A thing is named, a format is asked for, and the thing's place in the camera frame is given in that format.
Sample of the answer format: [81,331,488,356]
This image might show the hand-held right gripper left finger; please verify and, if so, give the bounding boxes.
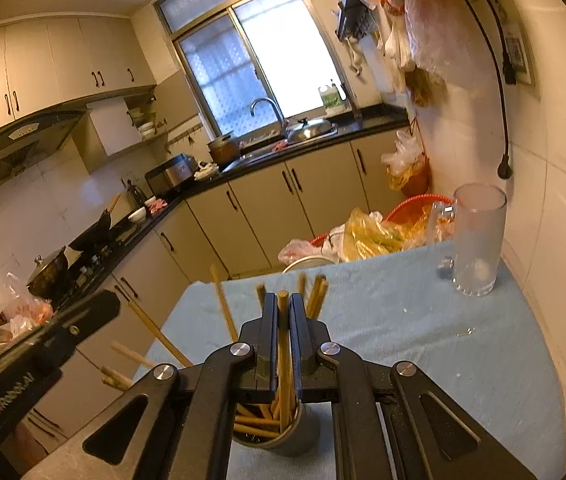
[23,292,280,480]

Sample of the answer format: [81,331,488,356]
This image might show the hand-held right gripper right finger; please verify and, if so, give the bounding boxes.
[289,292,536,480]

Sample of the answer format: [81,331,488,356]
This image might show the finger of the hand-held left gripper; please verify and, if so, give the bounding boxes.
[60,289,122,356]

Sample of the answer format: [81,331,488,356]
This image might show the wooden chopstick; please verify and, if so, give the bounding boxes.
[276,289,295,413]

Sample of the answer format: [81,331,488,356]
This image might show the bundle of wooden chopsticks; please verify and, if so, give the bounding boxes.
[100,264,329,445]

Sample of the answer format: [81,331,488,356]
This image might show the black plastic cup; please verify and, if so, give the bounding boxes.
[232,400,321,457]

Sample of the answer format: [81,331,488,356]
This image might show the black stove pot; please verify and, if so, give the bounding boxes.
[26,246,72,299]

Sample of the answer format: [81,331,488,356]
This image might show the plastic bags of groceries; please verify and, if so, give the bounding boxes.
[0,272,57,357]

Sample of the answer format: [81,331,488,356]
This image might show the white round container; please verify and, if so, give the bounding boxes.
[282,254,337,274]

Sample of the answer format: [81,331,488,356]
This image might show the black wok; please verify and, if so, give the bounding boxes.
[69,211,114,252]

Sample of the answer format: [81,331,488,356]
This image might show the pink plastic bag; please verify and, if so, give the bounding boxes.
[277,238,325,264]

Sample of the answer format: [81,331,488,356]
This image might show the blue tablecloth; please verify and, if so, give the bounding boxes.
[135,240,566,480]

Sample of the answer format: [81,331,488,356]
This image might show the yellow plastic bag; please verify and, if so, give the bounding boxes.
[342,207,415,262]

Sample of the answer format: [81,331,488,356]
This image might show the beige lower kitchen cabinets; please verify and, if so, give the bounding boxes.
[13,132,414,441]

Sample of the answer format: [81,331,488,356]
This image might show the beige kitchen cabinets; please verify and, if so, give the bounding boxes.
[0,15,158,148]
[13,132,414,441]

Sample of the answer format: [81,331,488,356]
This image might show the red plastic basket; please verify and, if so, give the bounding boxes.
[312,192,457,252]

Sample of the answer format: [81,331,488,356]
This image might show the range hood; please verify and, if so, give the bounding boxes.
[0,110,87,207]

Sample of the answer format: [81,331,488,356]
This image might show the brown cooking pot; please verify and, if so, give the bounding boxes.
[206,131,242,167]

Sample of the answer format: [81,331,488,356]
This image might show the orange plastic bag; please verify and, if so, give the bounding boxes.
[388,157,432,197]

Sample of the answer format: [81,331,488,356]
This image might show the dish shelf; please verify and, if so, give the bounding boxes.
[127,94,160,142]

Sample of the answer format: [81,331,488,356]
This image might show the clear glass mug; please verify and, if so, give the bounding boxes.
[428,183,508,297]

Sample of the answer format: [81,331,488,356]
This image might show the steel pot lid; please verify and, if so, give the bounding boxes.
[286,116,339,144]

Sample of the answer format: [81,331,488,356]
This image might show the white plastic bag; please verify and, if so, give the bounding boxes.
[381,129,425,172]

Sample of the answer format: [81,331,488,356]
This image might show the black kitchen countertop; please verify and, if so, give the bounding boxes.
[53,105,409,311]

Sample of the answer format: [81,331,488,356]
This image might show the metal sink faucet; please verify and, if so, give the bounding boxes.
[249,97,290,134]

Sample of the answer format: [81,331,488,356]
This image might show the green bottle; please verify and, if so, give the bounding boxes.
[317,81,347,117]

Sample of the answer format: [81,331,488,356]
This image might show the beige upper kitchen cabinets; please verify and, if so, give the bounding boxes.
[0,15,158,148]

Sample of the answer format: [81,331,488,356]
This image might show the kitchen window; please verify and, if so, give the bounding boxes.
[155,0,349,141]

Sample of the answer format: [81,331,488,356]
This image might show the black hanging rack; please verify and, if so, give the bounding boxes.
[334,0,380,42]

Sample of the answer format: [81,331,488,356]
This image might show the hanging plastic bags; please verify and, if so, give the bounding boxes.
[328,0,490,107]

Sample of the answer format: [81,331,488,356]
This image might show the black power cable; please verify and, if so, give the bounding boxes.
[478,0,520,86]
[460,0,514,180]

